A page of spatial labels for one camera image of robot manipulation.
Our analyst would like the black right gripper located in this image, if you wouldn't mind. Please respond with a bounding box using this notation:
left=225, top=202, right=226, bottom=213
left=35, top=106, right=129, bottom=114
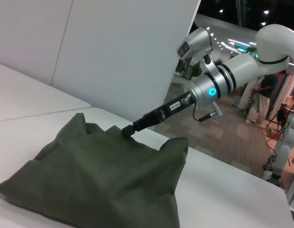
left=122, top=91, right=196, bottom=138

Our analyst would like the dark green printed T-shirt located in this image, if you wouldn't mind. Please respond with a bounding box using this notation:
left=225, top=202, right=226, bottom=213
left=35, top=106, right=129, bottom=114
left=0, top=112, right=189, bottom=228

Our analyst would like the standing person in dark shirt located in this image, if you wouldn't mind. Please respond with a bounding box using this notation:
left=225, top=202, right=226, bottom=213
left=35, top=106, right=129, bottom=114
left=245, top=70, right=286, bottom=124

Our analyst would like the small silver right gripper connector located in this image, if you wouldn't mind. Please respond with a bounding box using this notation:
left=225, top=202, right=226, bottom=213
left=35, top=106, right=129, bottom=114
left=180, top=93, right=193, bottom=105

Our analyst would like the black tripod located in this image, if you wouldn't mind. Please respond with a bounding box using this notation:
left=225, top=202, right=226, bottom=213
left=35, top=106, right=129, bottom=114
left=265, top=103, right=293, bottom=134

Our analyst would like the white humanoid robot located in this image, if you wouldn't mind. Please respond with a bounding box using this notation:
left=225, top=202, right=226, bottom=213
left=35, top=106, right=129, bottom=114
left=262, top=89, right=294, bottom=189

